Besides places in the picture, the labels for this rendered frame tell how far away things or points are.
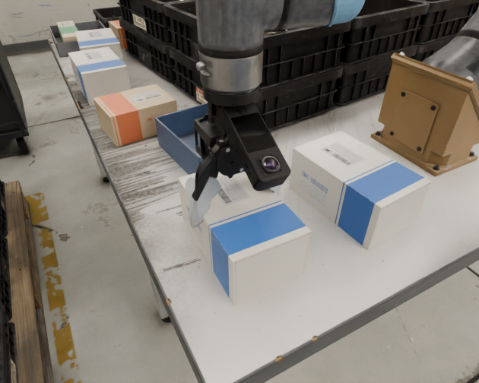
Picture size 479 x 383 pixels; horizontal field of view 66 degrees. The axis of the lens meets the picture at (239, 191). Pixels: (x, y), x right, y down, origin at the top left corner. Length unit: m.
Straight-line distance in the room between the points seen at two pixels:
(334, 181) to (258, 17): 0.31
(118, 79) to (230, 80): 0.70
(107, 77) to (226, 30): 0.72
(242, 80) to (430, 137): 0.50
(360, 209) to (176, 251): 0.30
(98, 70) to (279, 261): 0.77
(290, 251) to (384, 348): 0.91
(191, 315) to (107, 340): 0.87
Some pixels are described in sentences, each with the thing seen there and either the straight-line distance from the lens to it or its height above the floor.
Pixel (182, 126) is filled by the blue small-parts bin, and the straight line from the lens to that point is 0.88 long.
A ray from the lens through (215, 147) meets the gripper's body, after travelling 0.48.
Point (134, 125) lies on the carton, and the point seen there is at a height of 0.74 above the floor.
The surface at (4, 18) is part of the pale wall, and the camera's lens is 4.26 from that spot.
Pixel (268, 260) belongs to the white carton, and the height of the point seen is 0.77.
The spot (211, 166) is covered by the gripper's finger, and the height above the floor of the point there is 0.87.
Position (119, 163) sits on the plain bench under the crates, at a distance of 0.83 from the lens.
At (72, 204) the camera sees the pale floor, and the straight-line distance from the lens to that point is 1.94.
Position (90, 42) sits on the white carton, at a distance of 1.35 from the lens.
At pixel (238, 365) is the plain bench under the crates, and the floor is 0.70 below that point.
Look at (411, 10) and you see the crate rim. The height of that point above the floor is 0.92.
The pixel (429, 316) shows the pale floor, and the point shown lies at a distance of 1.52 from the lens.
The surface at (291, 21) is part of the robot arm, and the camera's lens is 0.45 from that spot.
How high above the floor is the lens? 1.14
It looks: 38 degrees down
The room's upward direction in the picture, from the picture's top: straight up
